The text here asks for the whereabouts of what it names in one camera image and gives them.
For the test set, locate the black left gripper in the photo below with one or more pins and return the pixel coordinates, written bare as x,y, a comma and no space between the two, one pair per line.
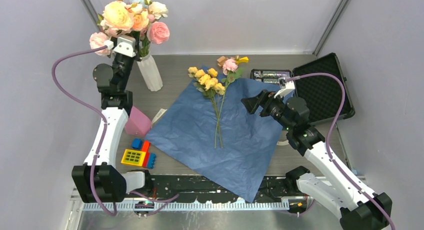
135,34

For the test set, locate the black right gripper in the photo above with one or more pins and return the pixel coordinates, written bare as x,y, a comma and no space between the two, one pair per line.
266,97

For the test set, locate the light pink flower stem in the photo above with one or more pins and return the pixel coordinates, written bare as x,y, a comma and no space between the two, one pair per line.
101,40

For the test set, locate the dark blue wrapping paper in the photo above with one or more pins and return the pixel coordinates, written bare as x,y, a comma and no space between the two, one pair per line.
234,150

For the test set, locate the yellow flower stems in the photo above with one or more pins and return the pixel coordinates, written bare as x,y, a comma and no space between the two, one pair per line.
206,82

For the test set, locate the cream satin ribbon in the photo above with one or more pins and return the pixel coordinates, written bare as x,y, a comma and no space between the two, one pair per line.
158,115

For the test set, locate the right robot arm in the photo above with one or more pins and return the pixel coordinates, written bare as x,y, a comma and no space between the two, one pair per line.
357,206

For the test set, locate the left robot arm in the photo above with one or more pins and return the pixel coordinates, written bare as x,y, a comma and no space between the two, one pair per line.
97,179

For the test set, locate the pink flowers in vase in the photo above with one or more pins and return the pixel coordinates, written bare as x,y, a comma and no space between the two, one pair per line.
147,25

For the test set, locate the white ribbed vase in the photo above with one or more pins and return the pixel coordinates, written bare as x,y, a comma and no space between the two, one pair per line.
150,73

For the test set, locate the yellow wooden arch block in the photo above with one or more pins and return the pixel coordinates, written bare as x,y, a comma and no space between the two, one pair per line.
242,60

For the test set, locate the black poker chip case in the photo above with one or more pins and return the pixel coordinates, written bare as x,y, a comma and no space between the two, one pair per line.
322,94

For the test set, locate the blue studded toy brick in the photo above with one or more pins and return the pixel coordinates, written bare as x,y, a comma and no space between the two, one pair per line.
150,160

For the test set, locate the orange toy bar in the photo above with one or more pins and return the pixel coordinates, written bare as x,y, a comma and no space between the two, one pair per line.
144,150

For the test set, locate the yellow grid toy block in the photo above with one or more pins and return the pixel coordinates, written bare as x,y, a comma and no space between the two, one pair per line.
133,158

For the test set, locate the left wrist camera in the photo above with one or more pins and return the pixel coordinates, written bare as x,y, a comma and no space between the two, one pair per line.
125,45

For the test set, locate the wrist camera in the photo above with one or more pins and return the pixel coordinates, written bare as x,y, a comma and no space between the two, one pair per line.
287,85
125,45

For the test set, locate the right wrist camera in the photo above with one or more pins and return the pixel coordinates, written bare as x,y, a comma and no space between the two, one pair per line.
287,85

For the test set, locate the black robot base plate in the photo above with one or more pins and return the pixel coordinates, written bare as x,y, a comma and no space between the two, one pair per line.
192,188

